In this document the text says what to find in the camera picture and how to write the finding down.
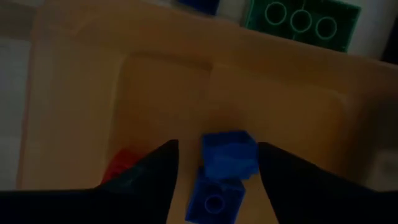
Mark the small red block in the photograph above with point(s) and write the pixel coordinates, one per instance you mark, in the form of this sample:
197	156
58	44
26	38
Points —
119	166

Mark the dark green long block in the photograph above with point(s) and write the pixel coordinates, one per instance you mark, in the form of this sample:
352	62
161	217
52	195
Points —
303	21

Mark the orange plastic bin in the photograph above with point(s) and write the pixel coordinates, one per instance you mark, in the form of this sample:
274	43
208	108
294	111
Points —
248	93

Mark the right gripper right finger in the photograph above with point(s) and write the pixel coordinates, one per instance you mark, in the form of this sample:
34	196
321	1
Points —
295	186

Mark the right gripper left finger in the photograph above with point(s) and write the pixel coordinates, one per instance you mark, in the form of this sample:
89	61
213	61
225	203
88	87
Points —
149	186

